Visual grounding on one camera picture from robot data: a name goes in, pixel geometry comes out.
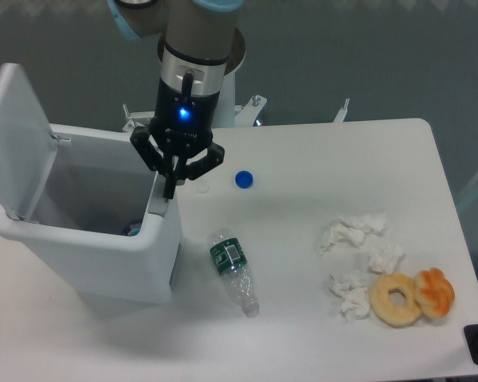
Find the crumpled white tissue middle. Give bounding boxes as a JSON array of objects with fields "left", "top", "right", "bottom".
[{"left": 367, "top": 244, "right": 405, "bottom": 275}]

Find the crumpled white tissue top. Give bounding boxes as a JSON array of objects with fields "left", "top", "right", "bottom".
[{"left": 318, "top": 213, "right": 389, "bottom": 256}]

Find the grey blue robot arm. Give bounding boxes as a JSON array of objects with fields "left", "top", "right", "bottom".
[{"left": 108, "top": 1, "right": 242, "bottom": 199}]

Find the white bottle cap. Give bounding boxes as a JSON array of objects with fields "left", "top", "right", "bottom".
[{"left": 194, "top": 179, "right": 210, "bottom": 194}]

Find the crumpled white tissue bottom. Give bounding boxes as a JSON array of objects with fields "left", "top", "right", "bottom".
[{"left": 328, "top": 270, "right": 370, "bottom": 324}]

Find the blue bottle cap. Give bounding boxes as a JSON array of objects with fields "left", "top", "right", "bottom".
[{"left": 234, "top": 170, "right": 254, "bottom": 189}]

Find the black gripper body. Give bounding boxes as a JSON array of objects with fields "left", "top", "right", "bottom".
[{"left": 149, "top": 80, "right": 219, "bottom": 158}]

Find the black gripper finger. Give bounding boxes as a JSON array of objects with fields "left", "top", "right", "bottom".
[
  {"left": 130, "top": 127, "right": 177, "bottom": 199},
  {"left": 174, "top": 143, "right": 225, "bottom": 185}
]

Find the white base frame with bolts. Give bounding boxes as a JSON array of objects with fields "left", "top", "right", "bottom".
[{"left": 121, "top": 95, "right": 351, "bottom": 133}]

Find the orange twisted bread roll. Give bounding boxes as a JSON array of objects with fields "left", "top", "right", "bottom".
[{"left": 413, "top": 267, "right": 455, "bottom": 320}]

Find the white plastic trash can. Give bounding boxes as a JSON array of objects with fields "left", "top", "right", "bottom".
[{"left": 0, "top": 63, "right": 182, "bottom": 304}]

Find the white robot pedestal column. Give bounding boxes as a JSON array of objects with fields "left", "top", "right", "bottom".
[{"left": 158, "top": 28, "right": 245, "bottom": 128}]

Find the clear plastic bottle green label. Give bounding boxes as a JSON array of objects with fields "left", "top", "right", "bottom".
[{"left": 207, "top": 228, "right": 260, "bottom": 318}]

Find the crumpled white tissue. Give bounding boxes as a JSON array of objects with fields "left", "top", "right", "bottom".
[
  {"left": 318, "top": 213, "right": 389, "bottom": 256},
  {"left": 328, "top": 270, "right": 370, "bottom": 324},
  {"left": 367, "top": 244, "right": 405, "bottom": 275}
]

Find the ring doughnut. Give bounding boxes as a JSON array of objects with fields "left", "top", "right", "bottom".
[{"left": 369, "top": 272, "right": 421, "bottom": 327}]

